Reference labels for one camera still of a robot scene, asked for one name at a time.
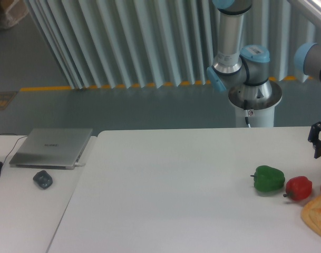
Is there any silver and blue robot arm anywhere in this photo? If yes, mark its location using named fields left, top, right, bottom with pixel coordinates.
left=207, top=1, right=321, bottom=159

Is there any golden bread loaf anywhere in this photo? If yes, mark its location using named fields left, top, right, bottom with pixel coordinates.
left=301, top=195, right=321, bottom=237

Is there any green bell pepper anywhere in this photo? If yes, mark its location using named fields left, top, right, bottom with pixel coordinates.
left=251, top=165, right=285, bottom=192

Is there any silver closed laptop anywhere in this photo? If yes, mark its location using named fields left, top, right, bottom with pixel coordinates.
left=9, top=128, right=92, bottom=169

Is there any red bell pepper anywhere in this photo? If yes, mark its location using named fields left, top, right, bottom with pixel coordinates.
left=283, top=176, right=313, bottom=201

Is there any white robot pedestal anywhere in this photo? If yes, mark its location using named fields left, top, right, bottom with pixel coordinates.
left=228, top=80, right=282, bottom=128

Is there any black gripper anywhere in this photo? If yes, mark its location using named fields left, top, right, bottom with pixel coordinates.
left=308, top=122, right=321, bottom=159

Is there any black and white robot cable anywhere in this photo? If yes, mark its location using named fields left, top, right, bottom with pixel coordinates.
left=243, top=99, right=252, bottom=129

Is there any white folding partition screen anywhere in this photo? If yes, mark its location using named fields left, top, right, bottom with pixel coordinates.
left=26, top=1, right=321, bottom=89

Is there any thin black cable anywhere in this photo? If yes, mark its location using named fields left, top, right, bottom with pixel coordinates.
left=0, top=133, right=28, bottom=164

